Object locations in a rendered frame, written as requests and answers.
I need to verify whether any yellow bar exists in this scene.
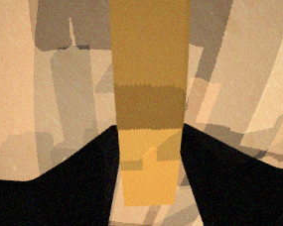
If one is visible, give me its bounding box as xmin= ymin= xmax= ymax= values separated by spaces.
xmin=109 ymin=0 xmax=192 ymax=207

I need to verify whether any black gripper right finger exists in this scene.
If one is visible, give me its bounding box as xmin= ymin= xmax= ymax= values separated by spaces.
xmin=180 ymin=124 xmax=283 ymax=226

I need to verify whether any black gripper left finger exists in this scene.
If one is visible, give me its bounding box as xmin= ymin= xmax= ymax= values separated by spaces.
xmin=0 ymin=125 xmax=120 ymax=226

